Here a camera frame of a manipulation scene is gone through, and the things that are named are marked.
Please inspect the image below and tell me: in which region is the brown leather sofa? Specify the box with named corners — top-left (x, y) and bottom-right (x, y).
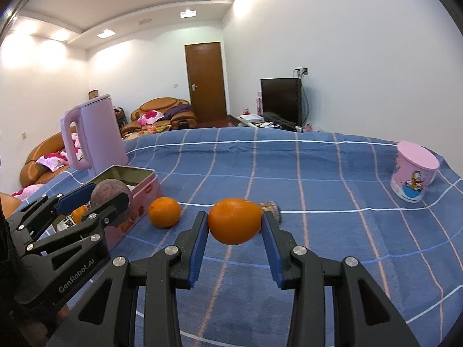
top-left (121, 97), bottom-right (198, 138)
top-left (20, 131), bottom-right (71, 188)

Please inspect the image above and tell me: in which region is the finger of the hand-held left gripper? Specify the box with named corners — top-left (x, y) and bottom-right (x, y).
top-left (7, 184), bottom-right (98, 250)
top-left (27, 191), bottom-right (133, 258)

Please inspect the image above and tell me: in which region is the pink floral pillow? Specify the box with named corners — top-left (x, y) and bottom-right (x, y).
top-left (36, 134), bottom-right (86, 173)
top-left (137, 110), bottom-right (164, 126)

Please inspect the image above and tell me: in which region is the black television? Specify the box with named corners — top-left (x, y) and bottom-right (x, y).
top-left (260, 77), bottom-right (304, 127)

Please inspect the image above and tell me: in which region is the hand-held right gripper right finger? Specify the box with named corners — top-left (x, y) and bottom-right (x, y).
top-left (260, 210), bottom-right (422, 347)

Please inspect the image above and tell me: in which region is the pink electric kettle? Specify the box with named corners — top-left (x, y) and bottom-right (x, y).
top-left (60, 94), bottom-right (130, 177)

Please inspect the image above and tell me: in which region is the purple passion fruit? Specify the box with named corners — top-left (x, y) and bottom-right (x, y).
top-left (90, 180), bottom-right (134, 225)

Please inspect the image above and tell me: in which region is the pink cartoon cup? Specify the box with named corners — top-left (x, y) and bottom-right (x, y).
top-left (390, 141), bottom-right (441, 203)

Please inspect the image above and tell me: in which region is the person's left hand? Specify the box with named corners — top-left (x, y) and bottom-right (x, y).
top-left (25, 306), bottom-right (70, 347)

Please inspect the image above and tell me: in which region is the blue plaid tablecloth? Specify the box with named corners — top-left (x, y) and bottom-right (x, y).
top-left (0, 127), bottom-right (463, 347)

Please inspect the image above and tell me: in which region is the brown wooden door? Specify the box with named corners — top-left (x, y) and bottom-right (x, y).
top-left (184, 42), bottom-right (228, 123)

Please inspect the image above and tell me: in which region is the low coffee table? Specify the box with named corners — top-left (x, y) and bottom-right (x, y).
top-left (123, 125), bottom-right (173, 140)

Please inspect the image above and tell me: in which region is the purple cloth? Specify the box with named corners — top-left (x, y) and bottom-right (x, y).
top-left (164, 104), bottom-right (192, 118)

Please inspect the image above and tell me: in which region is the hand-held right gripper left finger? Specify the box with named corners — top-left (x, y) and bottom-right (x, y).
top-left (45, 210), bottom-right (209, 347)

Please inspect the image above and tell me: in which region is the black cable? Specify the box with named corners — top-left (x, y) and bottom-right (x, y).
top-left (302, 76), bottom-right (311, 125)

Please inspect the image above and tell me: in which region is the orange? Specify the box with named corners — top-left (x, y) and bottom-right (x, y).
top-left (148, 197), bottom-right (181, 229)
top-left (207, 198), bottom-right (264, 246)
top-left (70, 206), bottom-right (89, 225)

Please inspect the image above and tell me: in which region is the pink tin box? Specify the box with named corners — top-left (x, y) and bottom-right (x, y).
top-left (52, 165), bottom-right (162, 252)

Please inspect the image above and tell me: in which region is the cut taro piece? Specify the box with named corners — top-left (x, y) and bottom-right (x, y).
top-left (260, 201), bottom-right (283, 225)

